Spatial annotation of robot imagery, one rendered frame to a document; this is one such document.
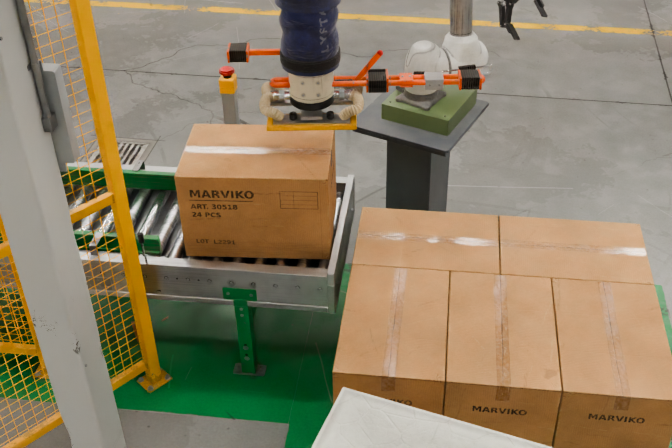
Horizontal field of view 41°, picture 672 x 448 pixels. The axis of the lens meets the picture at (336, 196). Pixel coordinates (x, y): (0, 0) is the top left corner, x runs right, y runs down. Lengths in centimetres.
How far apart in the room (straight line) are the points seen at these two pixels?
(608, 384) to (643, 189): 214
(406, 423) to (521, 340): 103
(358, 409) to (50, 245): 100
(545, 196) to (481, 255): 140
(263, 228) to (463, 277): 82
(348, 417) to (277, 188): 128
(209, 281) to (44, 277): 102
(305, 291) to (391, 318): 39
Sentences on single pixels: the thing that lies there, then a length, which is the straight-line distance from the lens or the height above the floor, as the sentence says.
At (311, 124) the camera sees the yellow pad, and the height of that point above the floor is 116.
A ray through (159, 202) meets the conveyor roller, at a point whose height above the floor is 55.
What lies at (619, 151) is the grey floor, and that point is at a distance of 553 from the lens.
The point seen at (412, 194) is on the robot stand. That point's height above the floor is 36.
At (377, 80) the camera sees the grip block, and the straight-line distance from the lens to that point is 335.
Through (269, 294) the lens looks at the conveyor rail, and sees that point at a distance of 362.
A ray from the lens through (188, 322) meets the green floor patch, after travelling 424.
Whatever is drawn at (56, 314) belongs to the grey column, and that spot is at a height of 102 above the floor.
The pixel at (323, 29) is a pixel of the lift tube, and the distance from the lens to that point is 321.
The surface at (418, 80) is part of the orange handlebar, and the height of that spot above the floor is 128.
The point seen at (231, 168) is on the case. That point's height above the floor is 95.
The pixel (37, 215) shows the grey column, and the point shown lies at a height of 140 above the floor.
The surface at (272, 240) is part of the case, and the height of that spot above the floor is 64.
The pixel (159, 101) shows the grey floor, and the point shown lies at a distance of 602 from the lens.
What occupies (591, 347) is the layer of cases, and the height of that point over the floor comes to 54.
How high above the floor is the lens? 287
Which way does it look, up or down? 35 degrees down
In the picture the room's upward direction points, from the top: 1 degrees counter-clockwise
